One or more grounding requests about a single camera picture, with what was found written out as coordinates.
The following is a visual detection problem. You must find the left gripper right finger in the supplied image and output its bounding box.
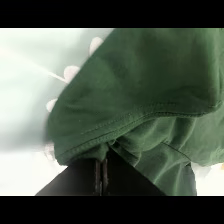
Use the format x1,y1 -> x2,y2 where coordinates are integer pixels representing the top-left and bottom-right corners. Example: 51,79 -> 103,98
101,149 -> 198,197

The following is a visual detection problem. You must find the green T-shirt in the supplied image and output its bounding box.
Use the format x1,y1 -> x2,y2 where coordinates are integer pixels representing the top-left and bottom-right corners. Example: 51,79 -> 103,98
46,28 -> 224,197

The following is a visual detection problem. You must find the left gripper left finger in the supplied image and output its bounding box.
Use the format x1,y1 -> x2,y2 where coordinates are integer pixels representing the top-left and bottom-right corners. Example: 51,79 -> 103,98
35,157 -> 103,197

